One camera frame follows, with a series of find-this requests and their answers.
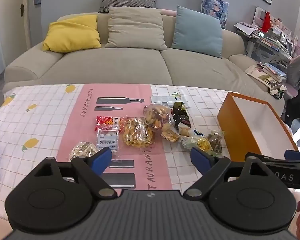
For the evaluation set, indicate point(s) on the clear bag of mixed nuts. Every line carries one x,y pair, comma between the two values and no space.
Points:
156,116

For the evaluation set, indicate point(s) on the orange cardboard box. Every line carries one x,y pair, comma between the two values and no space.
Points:
240,127

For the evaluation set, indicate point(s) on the white packet with round balls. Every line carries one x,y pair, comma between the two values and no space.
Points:
107,140

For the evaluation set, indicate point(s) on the dark snack packet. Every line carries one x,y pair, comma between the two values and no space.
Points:
181,116

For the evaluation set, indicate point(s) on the light blue pillow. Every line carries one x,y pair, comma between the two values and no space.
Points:
197,31

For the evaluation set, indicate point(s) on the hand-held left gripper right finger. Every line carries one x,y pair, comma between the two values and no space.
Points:
200,158

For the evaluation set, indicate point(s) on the flat white packet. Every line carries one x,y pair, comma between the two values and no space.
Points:
162,99

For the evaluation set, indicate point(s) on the red paper bag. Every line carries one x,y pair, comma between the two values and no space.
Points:
266,22

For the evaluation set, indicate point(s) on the beige fabric sofa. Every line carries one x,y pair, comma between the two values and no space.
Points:
110,65

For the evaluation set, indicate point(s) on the white blue pastry packet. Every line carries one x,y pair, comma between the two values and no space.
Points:
187,131

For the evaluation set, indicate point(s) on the green yellow snack packet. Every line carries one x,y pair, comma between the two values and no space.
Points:
202,145

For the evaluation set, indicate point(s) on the yellow pillow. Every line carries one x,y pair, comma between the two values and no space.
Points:
70,33

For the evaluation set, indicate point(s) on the grey striped pillow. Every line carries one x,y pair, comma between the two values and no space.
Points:
127,2

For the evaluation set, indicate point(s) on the green white snack packet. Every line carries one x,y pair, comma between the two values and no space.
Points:
81,150

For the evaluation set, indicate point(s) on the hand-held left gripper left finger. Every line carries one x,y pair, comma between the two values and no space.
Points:
102,158

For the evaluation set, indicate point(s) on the white desk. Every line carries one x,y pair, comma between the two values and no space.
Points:
262,48

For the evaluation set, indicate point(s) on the stack of books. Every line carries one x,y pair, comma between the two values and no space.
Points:
275,40

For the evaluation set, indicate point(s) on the pile of magazines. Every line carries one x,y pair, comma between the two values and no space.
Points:
267,73

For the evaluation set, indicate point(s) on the pink cushion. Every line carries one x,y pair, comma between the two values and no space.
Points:
167,12

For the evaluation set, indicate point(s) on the small tan snack packet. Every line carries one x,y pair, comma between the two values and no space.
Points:
170,135

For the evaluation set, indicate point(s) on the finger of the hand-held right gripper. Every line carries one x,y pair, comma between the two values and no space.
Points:
272,158
295,154

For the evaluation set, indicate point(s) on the grey chair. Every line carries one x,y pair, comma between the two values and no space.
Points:
298,67

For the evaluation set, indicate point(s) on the beige pillow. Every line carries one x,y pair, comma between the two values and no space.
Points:
136,28

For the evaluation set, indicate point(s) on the printed figure pillow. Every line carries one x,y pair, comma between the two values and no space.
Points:
215,6

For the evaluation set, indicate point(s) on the red snack packet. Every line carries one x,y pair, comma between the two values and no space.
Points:
105,121

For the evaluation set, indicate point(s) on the brown snack packet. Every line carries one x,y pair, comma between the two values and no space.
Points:
215,141

